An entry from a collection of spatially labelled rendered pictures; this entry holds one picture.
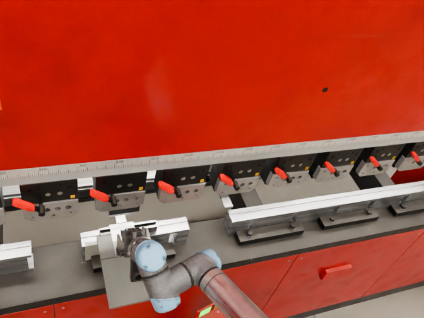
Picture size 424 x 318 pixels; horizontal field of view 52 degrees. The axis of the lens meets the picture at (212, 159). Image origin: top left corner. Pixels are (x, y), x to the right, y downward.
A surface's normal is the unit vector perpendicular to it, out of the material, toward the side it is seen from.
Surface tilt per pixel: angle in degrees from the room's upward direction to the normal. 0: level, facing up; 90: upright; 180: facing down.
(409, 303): 0
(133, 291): 0
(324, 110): 90
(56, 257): 0
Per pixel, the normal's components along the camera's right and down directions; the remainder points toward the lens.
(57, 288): 0.20, -0.69
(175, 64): 0.31, 0.72
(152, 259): 0.36, -0.06
